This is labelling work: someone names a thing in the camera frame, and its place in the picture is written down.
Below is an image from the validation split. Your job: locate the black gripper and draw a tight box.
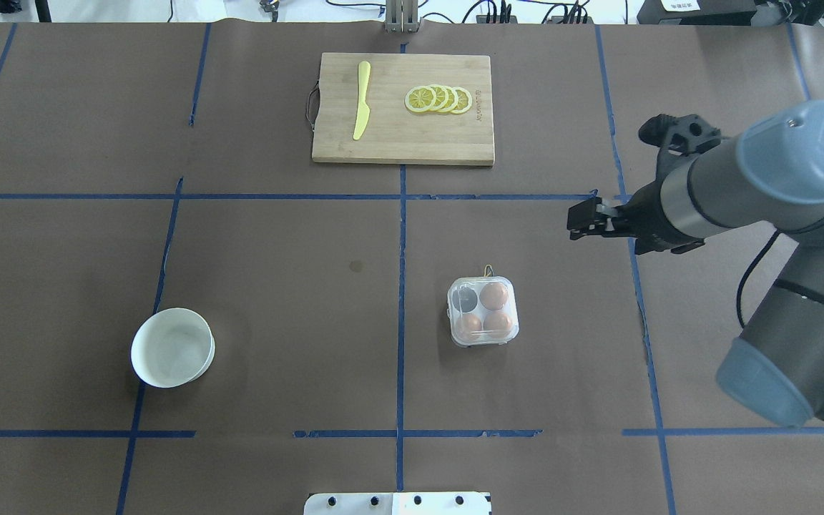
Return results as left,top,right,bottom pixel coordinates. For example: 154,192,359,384
568,114,724,255

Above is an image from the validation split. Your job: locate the clear plastic egg box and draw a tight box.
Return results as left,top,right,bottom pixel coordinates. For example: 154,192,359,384
446,264,520,348

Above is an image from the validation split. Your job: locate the brown egg from bowl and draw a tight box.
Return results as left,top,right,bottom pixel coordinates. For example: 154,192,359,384
456,313,483,342

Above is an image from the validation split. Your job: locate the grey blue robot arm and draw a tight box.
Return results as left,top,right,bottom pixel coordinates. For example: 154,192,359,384
566,99,824,429

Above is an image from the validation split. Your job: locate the brown egg front left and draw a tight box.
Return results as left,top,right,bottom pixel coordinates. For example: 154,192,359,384
479,281,511,310

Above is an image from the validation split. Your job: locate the brown egg back left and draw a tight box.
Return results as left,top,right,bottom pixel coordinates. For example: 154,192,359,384
483,310,516,338

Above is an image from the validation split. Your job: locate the lemon slice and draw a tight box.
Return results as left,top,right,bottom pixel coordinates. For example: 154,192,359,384
428,84,452,112
403,86,438,113
437,86,458,113
449,86,472,114

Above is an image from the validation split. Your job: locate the bamboo cutting board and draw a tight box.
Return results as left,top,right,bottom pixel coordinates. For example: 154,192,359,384
312,52,495,167

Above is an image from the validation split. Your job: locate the yellow plastic knife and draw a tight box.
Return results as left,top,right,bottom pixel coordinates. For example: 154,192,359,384
353,61,371,141

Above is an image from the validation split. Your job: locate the white round bowl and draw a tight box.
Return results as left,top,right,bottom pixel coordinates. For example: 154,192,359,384
130,308,216,388

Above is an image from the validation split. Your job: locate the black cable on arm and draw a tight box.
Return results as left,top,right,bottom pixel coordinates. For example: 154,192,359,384
735,229,782,330

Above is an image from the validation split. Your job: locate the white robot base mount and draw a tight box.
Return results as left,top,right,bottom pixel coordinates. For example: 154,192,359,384
303,490,493,514

